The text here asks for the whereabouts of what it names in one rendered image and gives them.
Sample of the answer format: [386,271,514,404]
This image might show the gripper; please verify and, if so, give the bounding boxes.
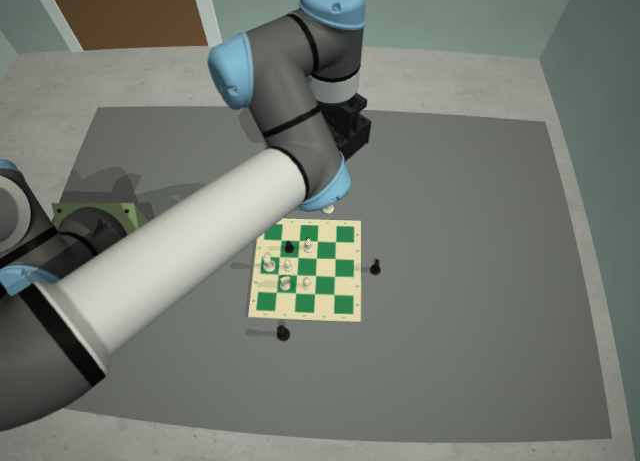
[316,92,371,162]

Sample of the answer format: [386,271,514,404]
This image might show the green and cream chessboard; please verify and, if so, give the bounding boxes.
[248,219,361,322]

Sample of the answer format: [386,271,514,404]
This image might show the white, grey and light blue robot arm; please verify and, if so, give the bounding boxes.
[0,0,366,432]

